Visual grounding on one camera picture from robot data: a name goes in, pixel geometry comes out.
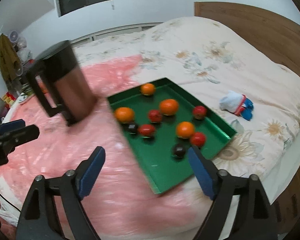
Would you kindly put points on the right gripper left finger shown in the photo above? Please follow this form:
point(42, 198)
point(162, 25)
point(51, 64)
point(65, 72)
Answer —
point(39, 218)

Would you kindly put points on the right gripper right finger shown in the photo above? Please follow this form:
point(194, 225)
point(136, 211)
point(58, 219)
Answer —
point(238, 204)

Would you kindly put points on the red tomato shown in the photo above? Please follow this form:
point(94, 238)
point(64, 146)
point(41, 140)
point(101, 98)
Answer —
point(147, 130)
point(155, 116)
point(198, 139)
point(199, 112)

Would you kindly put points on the dark plum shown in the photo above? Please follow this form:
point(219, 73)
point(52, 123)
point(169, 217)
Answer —
point(133, 128)
point(179, 151)

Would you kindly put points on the orange fruit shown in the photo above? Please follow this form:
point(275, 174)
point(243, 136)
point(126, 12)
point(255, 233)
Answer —
point(124, 115)
point(147, 89)
point(185, 130)
point(168, 107)

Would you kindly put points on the olive hanging jacket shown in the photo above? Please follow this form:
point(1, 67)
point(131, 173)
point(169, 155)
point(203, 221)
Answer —
point(9, 60)

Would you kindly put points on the pink plastic sheet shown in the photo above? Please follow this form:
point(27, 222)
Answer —
point(121, 204)

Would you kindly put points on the red tomato in tray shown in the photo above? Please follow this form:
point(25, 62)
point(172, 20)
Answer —
point(198, 139)
point(147, 130)

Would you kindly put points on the dark plum in tray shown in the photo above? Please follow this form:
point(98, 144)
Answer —
point(179, 151)

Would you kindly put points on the floral bed quilt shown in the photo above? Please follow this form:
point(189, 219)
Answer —
point(208, 59)

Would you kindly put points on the orange fruit in tray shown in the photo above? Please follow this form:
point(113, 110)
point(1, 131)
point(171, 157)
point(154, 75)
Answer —
point(124, 115)
point(185, 130)
point(168, 107)

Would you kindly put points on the white blue sock bundle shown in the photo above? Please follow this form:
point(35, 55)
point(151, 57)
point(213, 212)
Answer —
point(237, 104)

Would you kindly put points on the green tray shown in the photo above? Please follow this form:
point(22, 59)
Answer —
point(154, 155)

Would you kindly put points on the wooden headboard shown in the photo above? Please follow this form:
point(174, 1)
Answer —
point(272, 34)

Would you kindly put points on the brown mug with black handle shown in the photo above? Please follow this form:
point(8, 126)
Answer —
point(59, 83)

